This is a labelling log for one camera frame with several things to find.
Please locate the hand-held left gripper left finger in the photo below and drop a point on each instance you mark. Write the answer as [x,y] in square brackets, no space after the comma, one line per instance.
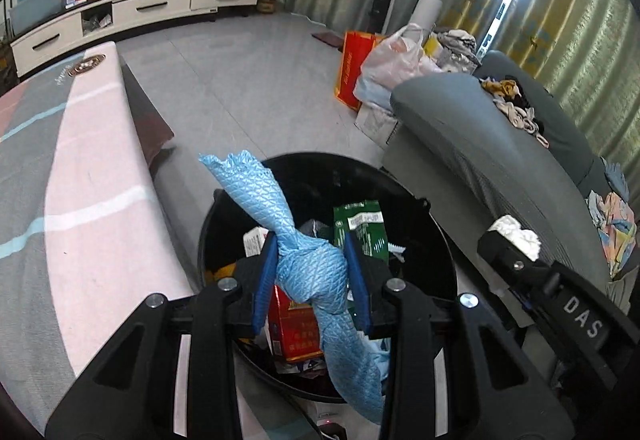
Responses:
[264,285]

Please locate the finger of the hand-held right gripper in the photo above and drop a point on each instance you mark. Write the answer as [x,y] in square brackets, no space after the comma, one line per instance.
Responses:
[575,315]

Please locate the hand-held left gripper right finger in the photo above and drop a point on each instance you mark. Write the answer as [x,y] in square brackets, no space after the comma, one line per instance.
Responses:
[357,285]

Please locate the yellow chip bag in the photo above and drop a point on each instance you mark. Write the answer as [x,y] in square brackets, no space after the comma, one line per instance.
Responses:
[222,272]

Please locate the white printed carton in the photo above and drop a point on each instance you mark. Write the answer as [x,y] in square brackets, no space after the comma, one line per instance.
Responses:
[254,240]

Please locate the blue cloth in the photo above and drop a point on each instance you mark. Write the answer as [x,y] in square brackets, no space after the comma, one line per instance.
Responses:
[310,270]

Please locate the red carton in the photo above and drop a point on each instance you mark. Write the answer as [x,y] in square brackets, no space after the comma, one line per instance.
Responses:
[295,335]

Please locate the green packet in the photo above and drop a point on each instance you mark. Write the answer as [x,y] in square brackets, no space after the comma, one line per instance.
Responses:
[362,225]

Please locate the white tissue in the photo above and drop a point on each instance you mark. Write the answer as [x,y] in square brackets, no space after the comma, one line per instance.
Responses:
[517,232]

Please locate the black trash bin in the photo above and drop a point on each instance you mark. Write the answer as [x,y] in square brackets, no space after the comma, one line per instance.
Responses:
[310,180]

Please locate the colourful printed cloth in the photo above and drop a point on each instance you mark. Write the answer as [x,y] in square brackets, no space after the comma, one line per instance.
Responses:
[615,220]

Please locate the white power strip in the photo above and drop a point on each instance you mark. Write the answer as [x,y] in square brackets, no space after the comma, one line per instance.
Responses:
[332,430]

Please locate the cardboard box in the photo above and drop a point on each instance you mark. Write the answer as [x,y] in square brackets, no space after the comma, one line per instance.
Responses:
[375,124]

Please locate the grey sofa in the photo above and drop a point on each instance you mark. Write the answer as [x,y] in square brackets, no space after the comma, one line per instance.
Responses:
[475,144]

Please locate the pile of socks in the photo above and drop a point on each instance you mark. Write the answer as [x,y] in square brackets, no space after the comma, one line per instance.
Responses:
[515,109]

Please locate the orange shopping bag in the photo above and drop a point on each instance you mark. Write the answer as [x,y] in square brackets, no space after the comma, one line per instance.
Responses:
[347,69]

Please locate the large filled white plastic bag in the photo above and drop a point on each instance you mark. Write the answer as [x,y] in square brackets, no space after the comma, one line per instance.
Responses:
[395,59]

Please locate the dark brown floor mat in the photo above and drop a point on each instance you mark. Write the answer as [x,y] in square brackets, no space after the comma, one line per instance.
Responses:
[327,40]

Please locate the pile of grey clothes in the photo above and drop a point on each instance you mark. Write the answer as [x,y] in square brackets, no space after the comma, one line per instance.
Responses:
[455,47]

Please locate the yellow patterned curtain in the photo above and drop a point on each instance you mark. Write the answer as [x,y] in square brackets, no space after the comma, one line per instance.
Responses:
[575,44]

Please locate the white TV cabinet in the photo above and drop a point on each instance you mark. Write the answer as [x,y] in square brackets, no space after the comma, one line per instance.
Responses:
[150,9]

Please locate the grey storage bin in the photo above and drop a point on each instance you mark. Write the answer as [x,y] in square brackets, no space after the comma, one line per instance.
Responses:
[35,9]

